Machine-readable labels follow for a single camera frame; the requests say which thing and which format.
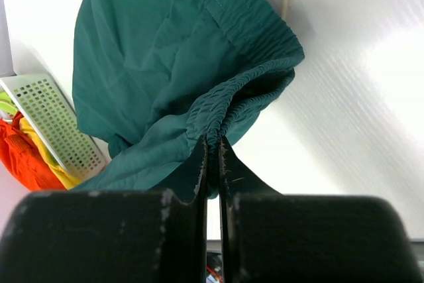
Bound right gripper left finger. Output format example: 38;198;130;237
1;139;208;282

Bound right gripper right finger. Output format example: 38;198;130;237
218;139;423;282

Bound teal green shorts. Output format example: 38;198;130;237
72;0;304;191

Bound yellow shorts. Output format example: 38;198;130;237
19;117;81;190

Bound orange shorts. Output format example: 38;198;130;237
1;112;66;191

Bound white plastic basket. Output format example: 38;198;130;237
1;74;106;181

